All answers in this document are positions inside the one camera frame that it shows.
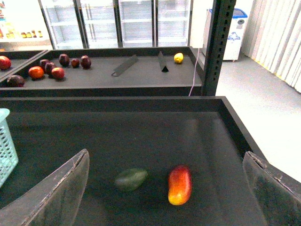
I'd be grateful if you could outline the black shelf upright post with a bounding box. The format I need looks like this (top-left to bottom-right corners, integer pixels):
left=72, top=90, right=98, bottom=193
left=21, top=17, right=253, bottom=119
left=201, top=0, right=236, bottom=96

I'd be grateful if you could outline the black triangular metal bar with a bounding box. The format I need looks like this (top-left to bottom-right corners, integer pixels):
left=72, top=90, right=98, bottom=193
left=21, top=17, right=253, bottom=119
left=158, top=51, right=169, bottom=73

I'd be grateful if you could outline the small dark red fruit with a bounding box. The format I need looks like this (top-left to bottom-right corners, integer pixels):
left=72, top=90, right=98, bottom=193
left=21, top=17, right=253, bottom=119
left=71, top=58, right=80, bottom=68

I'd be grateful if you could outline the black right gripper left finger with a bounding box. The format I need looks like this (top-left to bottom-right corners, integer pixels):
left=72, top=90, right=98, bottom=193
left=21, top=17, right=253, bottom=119
left=0, top=149, right=89, bottom=226

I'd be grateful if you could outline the orange red round fruit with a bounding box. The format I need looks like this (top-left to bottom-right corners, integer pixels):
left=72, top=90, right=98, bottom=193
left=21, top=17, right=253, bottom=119
left=28, top=66, right=44, bottom=80

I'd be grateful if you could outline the red fruit far left tray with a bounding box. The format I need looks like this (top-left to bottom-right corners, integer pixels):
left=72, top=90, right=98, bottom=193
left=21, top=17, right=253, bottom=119
left=0, top=56, right=11, bottom=70

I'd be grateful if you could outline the dark purple fruit front left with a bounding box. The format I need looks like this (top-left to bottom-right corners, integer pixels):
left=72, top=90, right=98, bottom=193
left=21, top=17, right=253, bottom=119
left=7, top=75, right=25, bottom=87

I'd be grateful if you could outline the black front display tray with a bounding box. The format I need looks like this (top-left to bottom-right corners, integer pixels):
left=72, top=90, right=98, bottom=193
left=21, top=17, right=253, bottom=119
left=0, top=97, right=265, bottom=226

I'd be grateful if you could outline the red yellow mango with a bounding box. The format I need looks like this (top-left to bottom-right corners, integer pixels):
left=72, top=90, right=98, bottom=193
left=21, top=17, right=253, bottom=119
left=168, top=165, right=192, bottom=206

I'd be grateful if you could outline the dark green avocado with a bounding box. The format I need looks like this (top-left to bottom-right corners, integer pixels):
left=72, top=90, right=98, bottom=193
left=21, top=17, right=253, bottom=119
left=114, top=168, right=148, bottom=192

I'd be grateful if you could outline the red apple on back tray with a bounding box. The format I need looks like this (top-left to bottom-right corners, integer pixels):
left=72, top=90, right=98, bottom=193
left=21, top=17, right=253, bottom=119
left=51, top=67, right=65, bottom=80

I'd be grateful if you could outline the dark purple round fruit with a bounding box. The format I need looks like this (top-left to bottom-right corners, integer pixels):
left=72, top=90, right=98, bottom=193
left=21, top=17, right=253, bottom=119
left=59, top=53, right=70, bottom=67

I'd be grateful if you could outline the flat black metal divider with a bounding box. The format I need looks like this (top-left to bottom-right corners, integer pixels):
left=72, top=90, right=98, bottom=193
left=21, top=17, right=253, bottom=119
left=111, top=55, right=138, bottom=77

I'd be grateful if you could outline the pink cable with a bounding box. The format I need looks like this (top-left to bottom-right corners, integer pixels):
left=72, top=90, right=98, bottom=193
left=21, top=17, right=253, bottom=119
left=188, top=48, right=201, bottom=97

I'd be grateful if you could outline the black display tray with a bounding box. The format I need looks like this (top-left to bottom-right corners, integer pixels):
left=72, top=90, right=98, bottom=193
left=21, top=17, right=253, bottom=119
left=0, top=97, right=265, bottom=226
left=0, top=47, right=202, bottom=97

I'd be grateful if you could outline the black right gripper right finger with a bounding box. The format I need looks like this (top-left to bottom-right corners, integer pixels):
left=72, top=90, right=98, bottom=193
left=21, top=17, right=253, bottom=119
left=243, top=152, right=301, bottom=226

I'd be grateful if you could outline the dark purple fruit cluster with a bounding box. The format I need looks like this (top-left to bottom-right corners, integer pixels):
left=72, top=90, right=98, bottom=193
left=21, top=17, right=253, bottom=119
left=40, top=59, right=56, bottom=77

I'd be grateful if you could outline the glass door refrigerator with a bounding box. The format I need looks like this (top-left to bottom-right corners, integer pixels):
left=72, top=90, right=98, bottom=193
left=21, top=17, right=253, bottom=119
left=39, top=0, right=193, bottom=49

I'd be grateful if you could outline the dark purple fruit right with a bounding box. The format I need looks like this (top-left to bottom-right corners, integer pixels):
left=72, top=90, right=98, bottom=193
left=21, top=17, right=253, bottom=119
left=80, top=55, right=91, bottom=69

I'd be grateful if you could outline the black back display tray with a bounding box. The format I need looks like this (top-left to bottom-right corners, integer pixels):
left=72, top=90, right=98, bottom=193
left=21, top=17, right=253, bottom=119
left=0, top=47, right=202, bottom=97

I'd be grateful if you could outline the yellow lemon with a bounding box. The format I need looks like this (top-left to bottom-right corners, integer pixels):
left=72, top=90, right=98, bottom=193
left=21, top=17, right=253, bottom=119
left=174, top=53, right=184, bottom=64

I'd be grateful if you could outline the light blue plastic basket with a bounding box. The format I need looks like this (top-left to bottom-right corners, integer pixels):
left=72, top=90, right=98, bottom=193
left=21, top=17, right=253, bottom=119
left=0, top=108, right=19, bottom=187

